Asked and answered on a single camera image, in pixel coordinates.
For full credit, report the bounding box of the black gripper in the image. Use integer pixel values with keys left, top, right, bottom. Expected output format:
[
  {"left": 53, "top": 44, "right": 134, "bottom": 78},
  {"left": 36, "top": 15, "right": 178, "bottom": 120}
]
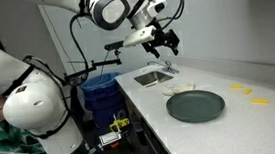
[{"left": 140, "top": 26, "right": 182, "bottom": 60}]

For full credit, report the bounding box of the cream stained cloth towel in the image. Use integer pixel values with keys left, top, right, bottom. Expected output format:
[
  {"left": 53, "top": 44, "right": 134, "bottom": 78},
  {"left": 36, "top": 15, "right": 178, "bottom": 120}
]
[{"left": 161, "top": 81, "right": 197, "bottom": 97}]

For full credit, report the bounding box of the dark green round plate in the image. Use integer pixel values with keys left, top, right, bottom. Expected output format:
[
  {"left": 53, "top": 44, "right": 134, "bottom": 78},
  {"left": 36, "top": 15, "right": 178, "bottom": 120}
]
[{"left": 164, "top": 87, "right": 228, "bottom": 126}]

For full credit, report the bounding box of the chrome sink faucet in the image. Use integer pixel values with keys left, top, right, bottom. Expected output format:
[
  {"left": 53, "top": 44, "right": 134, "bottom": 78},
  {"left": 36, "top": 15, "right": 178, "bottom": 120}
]
[{"left": 146, "top": 57, "right": 180, "bottom": 77}]

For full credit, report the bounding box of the stainless steel sink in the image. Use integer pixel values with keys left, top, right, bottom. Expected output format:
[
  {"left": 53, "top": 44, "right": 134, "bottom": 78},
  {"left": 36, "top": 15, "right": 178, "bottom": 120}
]
[{"left": 132, "top": 68, "right": 175, "bottom": 88}]

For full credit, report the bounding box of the blue trash bin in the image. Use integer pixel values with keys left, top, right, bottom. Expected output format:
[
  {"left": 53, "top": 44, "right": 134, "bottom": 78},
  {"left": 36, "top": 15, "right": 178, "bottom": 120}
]
[{"left": 78, "top": 71, "right": 133, "bottom": 140}]

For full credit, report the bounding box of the yellow and black label tool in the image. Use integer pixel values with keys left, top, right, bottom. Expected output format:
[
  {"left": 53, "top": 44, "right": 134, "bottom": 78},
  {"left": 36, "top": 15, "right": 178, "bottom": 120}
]
[{"left": 108, "top": 112, "right": 132, "bottom": 135}]

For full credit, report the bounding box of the dark base cabinet front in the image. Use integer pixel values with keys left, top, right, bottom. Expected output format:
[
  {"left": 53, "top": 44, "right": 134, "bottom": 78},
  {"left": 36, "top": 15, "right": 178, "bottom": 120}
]
[{"left": 122, "top": 90, "right": 177, "bottom": 154}]

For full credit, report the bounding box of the white paper tag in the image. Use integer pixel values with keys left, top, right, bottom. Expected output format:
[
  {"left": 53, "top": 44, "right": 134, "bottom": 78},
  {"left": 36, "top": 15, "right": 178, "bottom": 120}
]
[{"left": 97, "top": 131, "right": 123, "bottom": 147}]

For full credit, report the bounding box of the green and white patterned fabric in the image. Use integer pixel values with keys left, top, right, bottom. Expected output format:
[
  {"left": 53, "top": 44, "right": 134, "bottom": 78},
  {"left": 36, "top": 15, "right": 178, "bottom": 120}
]
[{"left": 0, "top": 123, "right": 48, "bottom": 154}]

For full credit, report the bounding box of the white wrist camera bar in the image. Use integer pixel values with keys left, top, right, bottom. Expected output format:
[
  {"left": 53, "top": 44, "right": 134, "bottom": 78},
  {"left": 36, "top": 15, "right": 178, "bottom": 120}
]
[{"left": 120, "top": 24, "right": 159, "bottom": 49}]

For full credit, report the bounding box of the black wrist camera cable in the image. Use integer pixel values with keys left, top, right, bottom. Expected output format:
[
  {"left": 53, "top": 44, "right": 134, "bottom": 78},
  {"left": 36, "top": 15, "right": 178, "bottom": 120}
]
[{"left": 66, "top": 0, "right": 192, "bottom": 76}]

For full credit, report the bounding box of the black exterior camera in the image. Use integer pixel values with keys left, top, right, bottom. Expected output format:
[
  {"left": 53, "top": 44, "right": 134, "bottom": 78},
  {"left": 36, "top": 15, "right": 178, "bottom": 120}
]
[{"left": 103, "top": 40, "right": 125, "bottom": 53}]

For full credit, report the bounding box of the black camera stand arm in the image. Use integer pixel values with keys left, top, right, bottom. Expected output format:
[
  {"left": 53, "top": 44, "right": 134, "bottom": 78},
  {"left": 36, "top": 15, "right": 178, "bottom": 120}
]
[{"left": 60, "top": 47, "right": 126, "bottom": 88}]

